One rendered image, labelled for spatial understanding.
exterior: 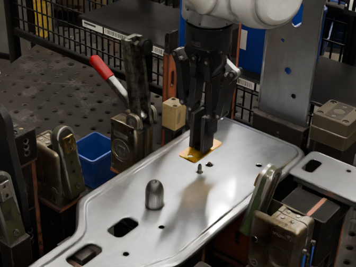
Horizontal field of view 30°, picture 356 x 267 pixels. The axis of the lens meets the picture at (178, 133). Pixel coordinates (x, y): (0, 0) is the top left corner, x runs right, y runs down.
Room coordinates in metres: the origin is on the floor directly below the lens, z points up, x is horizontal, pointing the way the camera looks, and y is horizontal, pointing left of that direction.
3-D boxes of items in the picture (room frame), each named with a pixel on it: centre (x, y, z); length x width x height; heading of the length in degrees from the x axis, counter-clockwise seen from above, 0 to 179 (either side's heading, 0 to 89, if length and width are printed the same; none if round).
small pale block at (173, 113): (1.13, 0.01, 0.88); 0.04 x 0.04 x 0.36; 53
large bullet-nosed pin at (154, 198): (0.89, 0.04, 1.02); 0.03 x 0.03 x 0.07
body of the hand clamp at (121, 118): (1.09, 0.09, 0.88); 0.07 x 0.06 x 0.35; 53
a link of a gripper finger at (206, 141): (0.98, -0.05, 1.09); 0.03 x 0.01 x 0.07; 143
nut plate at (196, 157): (0.99, -0.04, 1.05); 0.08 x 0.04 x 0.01; 143
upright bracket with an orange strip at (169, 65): (1.16, 0.02, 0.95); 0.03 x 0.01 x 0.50; 143
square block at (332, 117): (1.13, -0.31, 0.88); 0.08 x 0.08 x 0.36; 53
